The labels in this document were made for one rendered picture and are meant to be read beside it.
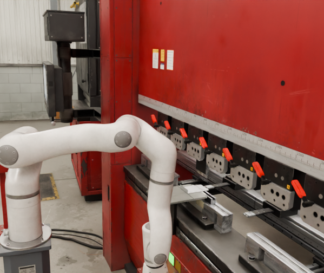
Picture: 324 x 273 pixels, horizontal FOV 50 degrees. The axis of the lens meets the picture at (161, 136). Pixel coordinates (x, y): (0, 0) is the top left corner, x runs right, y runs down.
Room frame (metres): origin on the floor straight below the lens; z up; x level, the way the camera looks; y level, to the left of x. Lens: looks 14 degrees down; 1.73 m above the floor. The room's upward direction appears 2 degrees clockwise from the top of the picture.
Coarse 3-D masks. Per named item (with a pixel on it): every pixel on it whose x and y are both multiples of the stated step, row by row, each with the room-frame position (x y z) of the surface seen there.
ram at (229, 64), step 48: (144, 0) 2.41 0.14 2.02; (192, 0) 1.83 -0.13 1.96; (240, 0) 1.48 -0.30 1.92; (288, 0) 1.24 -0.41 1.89; (144, 48) 2.40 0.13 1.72; (192, 48) 1.81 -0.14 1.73; (240, 48) 1.46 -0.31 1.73; (288, 48) 1.22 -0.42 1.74; (192, 96) 1.79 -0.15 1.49; (240, 96) 1.43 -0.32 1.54; (288, 96) 1.19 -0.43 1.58; (240, 144) 1.41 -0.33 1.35; (288, 144) 1.17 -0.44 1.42
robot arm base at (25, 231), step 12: (12, 204) 1.15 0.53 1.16; (24, 204) 1.16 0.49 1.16; (36, 204) 1.19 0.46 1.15; (12, 216) 1.16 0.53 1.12; (24, 216) 1.16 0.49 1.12; (36, 216) 1.19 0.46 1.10; (12, 228) 1.16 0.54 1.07; (24, 228) 1.16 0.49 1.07; (36, 228) 1.18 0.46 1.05; (48, 228) 1.27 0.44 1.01; (0, 240) 1.16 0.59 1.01; (12, 240) 1.16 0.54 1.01; (24, 240) 1.15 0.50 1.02; (36, 240) 1.17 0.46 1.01
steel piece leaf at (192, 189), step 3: (180, 186) 1.75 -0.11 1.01; (189, 186) 1.77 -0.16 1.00; (192, 186) 1.77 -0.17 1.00; (195, 186) 1.77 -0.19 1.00; (183, 189) 1.71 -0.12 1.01; (186, 189) 1.69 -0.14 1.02; (189, 189) 1.73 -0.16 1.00; (192, 189) 1.73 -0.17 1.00; (195, 189) 1.73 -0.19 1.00; (198, 189) 1.74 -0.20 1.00; (186, 192) 1.69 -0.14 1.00; (189, 192) 1.69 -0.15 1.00; (192, 192) 1.69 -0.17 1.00; (195, 192) 1.69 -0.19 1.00
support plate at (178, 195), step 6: (174, 186) 1.77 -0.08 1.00; (186, 186) 1.77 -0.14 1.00; (174, 192) 1.69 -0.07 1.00; (180, 192) 1.69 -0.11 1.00; (198, 192) 1.70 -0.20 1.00; (174, 198) 1.61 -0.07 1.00; (180, 198) 1.61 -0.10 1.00; (186, 198) 1.62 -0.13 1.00; (192, 198) 1.62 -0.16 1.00; (198, 198) 1.63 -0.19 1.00; (204, 198) 1.64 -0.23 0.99
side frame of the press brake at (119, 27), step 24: (120, 0) 2.44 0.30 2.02; (120, 24) 2.44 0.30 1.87; (120, 48) 2.44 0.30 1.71; (120, 72) 2.44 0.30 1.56; (120, 96) 2.44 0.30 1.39; (144, 120) 2.51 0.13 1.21; (120, 168) 2.44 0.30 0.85; (120, 192) 2.44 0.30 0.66; (120, 216) 2.44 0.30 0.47; (120, 240) 2.44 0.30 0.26; (120, 264) 2.44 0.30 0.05
